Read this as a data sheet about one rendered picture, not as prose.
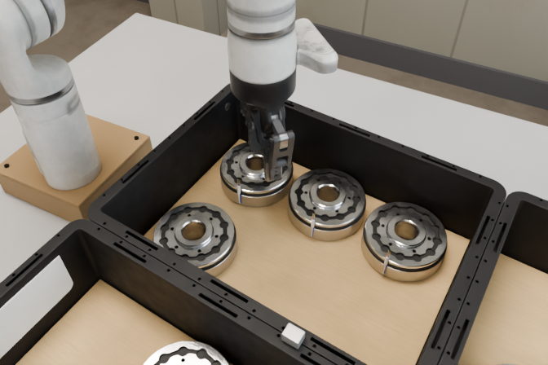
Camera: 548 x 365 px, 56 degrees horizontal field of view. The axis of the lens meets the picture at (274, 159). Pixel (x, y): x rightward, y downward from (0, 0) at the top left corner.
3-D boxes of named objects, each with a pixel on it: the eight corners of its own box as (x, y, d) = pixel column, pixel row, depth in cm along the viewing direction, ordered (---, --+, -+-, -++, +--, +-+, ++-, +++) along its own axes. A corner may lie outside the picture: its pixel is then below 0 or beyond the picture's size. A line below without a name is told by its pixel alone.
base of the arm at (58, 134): (33, 178, 85) (-7, 94, 73) (72, 145, 91) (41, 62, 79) (74, 198, 82) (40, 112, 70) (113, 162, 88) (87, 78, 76)
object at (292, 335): (280, 340, 48) (280, 334, 47) (289, 327, 48) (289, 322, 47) (298, 349, 47) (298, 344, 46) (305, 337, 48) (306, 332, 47)
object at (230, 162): (208, 181, 72) (207, 178, 71) (240, 136, 78) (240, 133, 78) (274, 204, 69) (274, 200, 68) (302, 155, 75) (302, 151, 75)
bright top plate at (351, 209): (277, 213, 68) (277, 209, 67) (306, 162, 74) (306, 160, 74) (351, 239, 65) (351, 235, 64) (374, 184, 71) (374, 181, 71)
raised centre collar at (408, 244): (378, 236, 64) (379, 233, 64) (396, 211, 67) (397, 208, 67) (415, 255, 62) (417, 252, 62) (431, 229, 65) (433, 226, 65)
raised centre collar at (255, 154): (232, 171, 72) (232, 169, 72) (248, 149, 75) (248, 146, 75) (264, 182, 71) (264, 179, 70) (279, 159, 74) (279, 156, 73)
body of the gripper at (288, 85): (218, 46, 59) (224, 110, 65) (241, 88, 53) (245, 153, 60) (280, 32, 61) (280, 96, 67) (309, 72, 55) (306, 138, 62)
